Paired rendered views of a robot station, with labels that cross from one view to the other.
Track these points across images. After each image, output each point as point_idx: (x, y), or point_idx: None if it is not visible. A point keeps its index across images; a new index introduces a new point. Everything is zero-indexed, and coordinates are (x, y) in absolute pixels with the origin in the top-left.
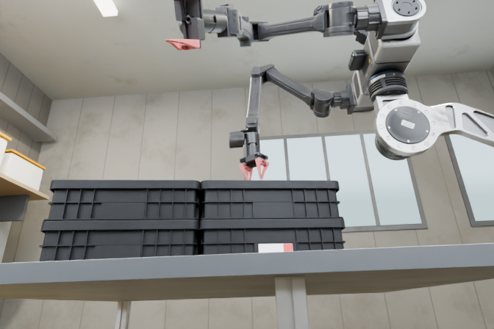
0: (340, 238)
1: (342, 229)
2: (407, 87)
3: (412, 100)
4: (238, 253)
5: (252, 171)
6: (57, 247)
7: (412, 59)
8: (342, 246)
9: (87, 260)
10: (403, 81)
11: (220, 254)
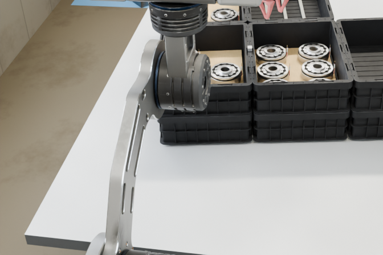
0: (161, 127)
1: (167, 123)
2: (158, 28)
3: (142, 54)
4: (100, 95)
5: None
6: None
7: (121, 1)
8: (162, 132)
9: (123, 53)
10: (152, 19)
11: (103, 90)
